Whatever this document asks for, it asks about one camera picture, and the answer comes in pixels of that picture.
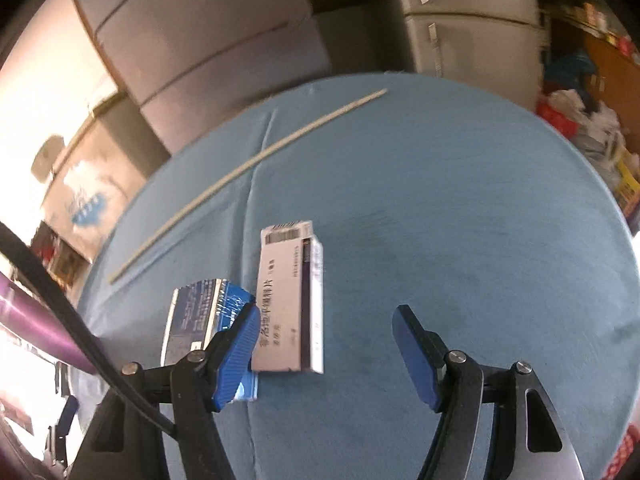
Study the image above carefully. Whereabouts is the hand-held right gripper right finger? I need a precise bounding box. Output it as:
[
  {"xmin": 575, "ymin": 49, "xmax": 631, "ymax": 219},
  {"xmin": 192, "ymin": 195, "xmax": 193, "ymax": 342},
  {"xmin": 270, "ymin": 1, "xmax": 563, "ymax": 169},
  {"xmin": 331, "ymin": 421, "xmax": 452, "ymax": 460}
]
[{"xmin": 391, "ymin": 304, "xmax": 586, "ymax": 480}]

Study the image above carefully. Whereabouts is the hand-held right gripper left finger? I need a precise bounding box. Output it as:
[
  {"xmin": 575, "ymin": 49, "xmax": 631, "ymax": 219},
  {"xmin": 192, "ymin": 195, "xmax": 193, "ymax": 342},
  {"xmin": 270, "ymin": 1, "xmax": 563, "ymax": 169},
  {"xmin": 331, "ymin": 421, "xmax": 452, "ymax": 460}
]
[{"xmin": 65, "ymin": 302, "xmax": 261, "ymax": 480}]

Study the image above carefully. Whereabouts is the blue printed medicine box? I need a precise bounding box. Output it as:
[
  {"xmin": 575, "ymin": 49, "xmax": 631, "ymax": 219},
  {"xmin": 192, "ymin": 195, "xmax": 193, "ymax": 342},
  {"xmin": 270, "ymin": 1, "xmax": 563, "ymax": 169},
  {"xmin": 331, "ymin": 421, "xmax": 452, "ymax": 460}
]
[{"xmin": 160, "ymin": 278, "xmax": 260, "ymax": 403}]

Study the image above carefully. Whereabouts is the white medicine box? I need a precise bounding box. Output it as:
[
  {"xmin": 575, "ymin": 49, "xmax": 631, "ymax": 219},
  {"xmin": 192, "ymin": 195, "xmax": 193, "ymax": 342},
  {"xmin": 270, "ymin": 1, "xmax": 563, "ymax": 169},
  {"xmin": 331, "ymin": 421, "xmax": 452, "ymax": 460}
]
[{"xmin": 250, "ymin": 220, "xmax": 326, "ymax": 375}]

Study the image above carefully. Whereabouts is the blue tablecloth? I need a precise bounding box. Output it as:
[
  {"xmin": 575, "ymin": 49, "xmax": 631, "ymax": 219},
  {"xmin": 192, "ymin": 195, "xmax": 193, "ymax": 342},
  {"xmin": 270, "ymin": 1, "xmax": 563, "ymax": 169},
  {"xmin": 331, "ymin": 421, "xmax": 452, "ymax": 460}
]
[{"xmin": 70, "ymin": 72, "xmax": 640, "ymax": 480}]

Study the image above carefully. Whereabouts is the purple cylindrical container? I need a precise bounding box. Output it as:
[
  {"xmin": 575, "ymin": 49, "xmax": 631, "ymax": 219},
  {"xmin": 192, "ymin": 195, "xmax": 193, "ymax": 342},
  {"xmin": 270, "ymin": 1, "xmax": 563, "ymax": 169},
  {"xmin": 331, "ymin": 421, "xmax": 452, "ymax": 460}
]
[{"xmin": 0, "ymin": 270, "xmax": 98, "ymax": 376}]

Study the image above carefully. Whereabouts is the long white stick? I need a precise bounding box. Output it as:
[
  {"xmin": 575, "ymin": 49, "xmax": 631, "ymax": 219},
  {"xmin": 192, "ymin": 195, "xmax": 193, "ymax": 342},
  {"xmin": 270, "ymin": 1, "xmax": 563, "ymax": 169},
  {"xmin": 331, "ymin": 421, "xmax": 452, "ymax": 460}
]
[{"xmin": 109, "ymin": 88, "xmax": 389, "ymax": 283}]

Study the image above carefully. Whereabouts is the red plastic stool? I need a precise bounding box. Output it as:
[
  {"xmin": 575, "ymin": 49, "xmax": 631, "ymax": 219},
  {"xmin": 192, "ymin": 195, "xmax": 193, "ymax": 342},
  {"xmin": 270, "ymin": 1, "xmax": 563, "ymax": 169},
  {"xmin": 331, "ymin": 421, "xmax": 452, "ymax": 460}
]
[{"xmin": 602, "ymin": 422, "xmax": 640, "ymax": 480}]

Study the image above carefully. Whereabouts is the pile of white plastic bags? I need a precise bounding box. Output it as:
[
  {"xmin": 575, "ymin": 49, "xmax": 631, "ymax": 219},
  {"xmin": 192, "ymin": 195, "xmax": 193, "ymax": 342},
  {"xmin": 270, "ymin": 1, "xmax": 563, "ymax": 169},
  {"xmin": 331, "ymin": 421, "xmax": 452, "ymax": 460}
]
[{"xmin": 535, "ymin": 87, "xmax": 640, "ymax": 221}]

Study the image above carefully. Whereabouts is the grey refrigerator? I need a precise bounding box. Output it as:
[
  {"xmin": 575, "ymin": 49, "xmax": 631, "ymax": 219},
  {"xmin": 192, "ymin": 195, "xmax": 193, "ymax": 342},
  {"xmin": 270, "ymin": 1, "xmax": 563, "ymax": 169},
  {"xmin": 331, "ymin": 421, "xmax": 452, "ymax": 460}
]
[{"xmin": 387, "ymin": 0, "xmax": 548, "ymax": 111}]

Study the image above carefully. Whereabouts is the grey panelled cabinet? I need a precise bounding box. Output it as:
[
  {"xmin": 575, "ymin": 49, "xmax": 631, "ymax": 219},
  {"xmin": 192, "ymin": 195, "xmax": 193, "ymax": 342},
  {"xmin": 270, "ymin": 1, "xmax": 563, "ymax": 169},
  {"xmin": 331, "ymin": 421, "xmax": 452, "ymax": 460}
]
[{"xmin": 67, "ymin": 0, "xmax": 401, "ymax": 156}]

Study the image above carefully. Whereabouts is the dark blue bag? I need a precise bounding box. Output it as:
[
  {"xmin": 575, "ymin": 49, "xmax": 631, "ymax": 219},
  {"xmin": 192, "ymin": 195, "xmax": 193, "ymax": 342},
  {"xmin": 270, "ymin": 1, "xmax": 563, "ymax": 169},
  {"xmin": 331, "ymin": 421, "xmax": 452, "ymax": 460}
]
[{"xmin": 542, "ymin": 50, "xmax": 598, "ymax": 91}]

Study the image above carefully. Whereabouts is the wooden shelf cabinet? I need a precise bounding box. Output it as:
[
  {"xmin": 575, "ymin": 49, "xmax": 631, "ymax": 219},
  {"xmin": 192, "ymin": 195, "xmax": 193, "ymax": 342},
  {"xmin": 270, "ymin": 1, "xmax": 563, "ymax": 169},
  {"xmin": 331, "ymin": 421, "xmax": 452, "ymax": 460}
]
[{"xmin": 530, "ymin": 0, "xmax": 640, "ymax": 151}]

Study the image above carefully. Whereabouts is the shelf with jars and boxes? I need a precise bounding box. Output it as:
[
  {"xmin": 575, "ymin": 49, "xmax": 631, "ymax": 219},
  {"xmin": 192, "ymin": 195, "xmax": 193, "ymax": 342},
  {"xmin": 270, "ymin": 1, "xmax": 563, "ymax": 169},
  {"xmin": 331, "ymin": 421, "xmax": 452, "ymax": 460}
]
[{"xmin": 545, "ymin": 0, "xmax": 640, "ymax": 56}]

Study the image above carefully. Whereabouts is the black cable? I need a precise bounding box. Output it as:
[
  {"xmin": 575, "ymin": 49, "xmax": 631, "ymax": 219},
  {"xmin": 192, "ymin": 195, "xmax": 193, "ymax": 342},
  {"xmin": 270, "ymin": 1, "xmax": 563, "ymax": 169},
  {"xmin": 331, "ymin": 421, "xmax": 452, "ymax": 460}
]
[{"xmin": 0, "ymin": 220, "xmax": 176, "ymax": 438}]

